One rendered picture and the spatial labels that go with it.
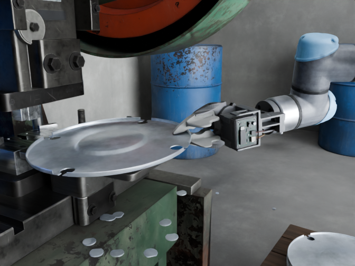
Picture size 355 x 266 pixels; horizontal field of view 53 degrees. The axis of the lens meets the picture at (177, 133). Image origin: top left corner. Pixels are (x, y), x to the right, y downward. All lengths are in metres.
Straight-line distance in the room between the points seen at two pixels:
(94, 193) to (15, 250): 0.16
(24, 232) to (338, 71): 0.63
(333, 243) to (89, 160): 0.82
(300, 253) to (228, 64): 3.10
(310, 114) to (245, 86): 3.22
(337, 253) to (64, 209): 0.77
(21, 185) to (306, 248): 0.80
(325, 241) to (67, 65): 0.88
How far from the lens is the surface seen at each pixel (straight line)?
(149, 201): 0.77
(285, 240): 1.23
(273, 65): 3.89
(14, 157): 0.71
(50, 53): 0.66
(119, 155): 0.59
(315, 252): 1.14
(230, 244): 1.82
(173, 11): 0.92
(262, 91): 3.94
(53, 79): 0.66
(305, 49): 0.75
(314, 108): 0.79
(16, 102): 0.66
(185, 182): 0.86
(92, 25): 0.73
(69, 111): 2.55
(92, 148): 0.62
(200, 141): 0.68
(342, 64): 0.77
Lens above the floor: 0.99
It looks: 16 degrees down
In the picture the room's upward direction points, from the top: straight up
